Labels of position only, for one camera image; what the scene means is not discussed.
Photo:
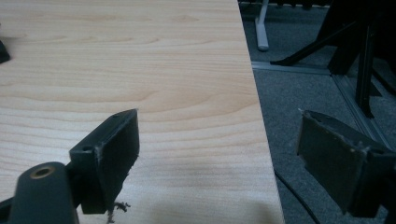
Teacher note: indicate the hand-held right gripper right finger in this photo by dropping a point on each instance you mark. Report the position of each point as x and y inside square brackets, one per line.
[330, 161]

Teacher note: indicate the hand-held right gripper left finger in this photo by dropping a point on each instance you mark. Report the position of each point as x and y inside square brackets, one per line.
[115, 155]

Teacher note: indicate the black sock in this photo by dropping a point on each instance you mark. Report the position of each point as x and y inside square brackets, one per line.
[3, 54]

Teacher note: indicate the white desk frame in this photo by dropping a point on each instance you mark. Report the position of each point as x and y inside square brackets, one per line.
[262, 31]

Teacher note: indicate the black metal stand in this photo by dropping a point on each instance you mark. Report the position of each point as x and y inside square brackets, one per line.
[364, 62]

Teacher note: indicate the aluminium floor rail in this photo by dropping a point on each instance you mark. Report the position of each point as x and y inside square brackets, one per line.
[358, 105]
[289, 67]

